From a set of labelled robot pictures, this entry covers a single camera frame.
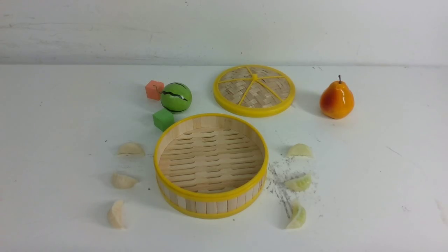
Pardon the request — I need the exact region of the green dumpling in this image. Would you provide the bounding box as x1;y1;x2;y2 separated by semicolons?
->
286;201;307;229
287;143;314;158
284;173;312;192

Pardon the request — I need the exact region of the white dumpling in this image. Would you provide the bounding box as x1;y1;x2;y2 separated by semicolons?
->
111;173;139;189
117;142;145;156
107;199;126;230

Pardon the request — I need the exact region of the bamboo steamer tray yellow rim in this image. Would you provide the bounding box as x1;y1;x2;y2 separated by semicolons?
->
153;113;269;219

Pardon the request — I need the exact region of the woven bamboo steamer lid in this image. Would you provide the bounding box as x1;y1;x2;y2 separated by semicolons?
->
213;64;296;118

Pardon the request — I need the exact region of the green toy watermelon ball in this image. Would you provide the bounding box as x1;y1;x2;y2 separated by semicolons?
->
160;82;193;114

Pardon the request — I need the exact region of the green foam cube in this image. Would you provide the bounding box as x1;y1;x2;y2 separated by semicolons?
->
152;108;175;132

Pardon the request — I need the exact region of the orange foam cube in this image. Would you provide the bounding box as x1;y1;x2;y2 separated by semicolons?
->
145;80;165;101

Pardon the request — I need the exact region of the orange toy pear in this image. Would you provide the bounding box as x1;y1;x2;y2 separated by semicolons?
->
320;75;355;119

